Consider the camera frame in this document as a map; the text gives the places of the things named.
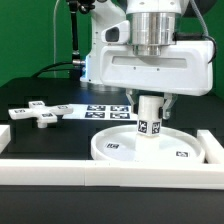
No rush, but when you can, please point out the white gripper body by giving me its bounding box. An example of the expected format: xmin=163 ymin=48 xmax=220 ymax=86
xmin=100 ymin=41 xmax=213 ymax=96

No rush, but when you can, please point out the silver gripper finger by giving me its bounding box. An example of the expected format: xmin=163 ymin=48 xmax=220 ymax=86
xmin=159 ymin=93 xmax=178 ymax=120
xmin=126 ymin=89 xmax=138 ymax=114

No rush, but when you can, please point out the white round table top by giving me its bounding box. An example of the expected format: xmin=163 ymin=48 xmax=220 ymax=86
xmin=91 ymin=125 xmax=205 ymax=164

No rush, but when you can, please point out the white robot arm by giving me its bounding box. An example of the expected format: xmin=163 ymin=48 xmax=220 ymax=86
xmin=81 ymin=0 xmax=216 ymax=119

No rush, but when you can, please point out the white marker sheet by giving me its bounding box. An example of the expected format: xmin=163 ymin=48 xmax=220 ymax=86
xmin=63 ymin=104 xmax=137 ymax=121

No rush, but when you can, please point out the white U-shaped fence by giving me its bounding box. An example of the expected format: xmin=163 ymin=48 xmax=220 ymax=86
xmin=0 ymin=125 xmax=224 ymax=189

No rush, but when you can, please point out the white cross-shaped table base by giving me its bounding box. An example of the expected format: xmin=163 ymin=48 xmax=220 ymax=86
xmin=8 ymin=101 xmax=73 ymax=128

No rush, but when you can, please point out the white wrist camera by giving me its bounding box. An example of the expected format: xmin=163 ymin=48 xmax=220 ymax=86
xmin=101 ymin=20 xmax=130 ymax=45

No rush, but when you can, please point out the black cable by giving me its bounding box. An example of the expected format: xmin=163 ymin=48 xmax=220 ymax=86
xmin=31 ymin=60 xmax=84 ymax=79

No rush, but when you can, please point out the black camera pole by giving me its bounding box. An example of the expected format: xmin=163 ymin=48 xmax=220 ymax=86
xmin=66 ymin=0 xmax=85 ymax=68

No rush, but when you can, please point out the white thin cable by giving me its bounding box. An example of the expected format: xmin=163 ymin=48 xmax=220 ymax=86
xmin=53 ymin=0 xmax=62 ymax=70

